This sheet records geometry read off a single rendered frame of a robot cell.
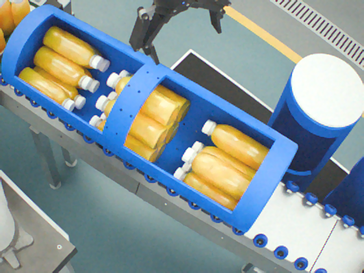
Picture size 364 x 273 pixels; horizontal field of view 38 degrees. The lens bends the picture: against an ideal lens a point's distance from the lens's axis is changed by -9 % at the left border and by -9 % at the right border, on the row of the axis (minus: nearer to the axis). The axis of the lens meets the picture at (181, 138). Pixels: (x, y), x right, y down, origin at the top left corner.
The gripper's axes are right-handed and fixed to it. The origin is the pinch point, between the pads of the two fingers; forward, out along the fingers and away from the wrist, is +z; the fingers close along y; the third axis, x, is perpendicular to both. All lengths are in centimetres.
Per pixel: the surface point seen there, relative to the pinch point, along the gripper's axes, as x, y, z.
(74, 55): -41, 22, 45
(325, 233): 36, -20, 79
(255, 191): 21, -3, 46
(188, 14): -117, -42, 171
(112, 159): -15, 26, 67
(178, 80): -15.6, -0.4, 43.2
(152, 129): -8.3, 11.8, 47.1
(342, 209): 25, -43, 131
